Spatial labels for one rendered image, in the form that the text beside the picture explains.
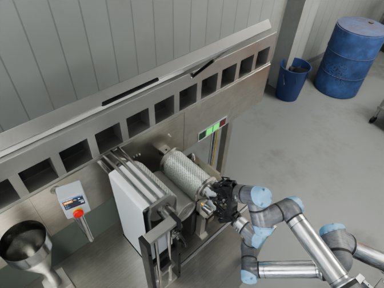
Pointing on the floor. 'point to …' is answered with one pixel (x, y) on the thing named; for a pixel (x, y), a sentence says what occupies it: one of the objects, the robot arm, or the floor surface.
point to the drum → (349, 56)
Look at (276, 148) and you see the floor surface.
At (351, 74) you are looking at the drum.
